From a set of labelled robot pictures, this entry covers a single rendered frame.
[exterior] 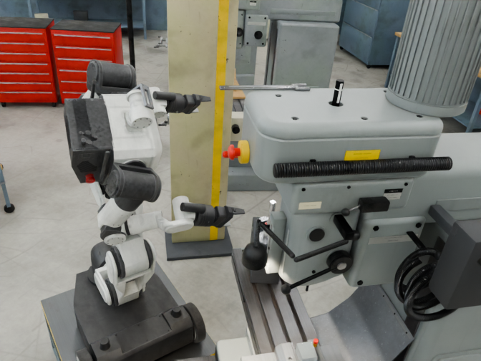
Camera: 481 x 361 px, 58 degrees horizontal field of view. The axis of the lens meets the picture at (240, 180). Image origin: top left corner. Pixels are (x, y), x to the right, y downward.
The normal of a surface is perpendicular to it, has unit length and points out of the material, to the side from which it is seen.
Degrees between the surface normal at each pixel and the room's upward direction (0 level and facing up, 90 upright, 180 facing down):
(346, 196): 90
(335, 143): 90
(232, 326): 0
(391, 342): 63
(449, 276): 90
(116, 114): 35
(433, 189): 90
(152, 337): 0
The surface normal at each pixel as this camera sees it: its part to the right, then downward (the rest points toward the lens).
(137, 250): 0.51, -0.01
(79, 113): 0.37, -0.44
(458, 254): -0.98, 0.04
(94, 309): 0.07, -0.85
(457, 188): 0.19, 0.52
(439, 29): -0.51, 0.42
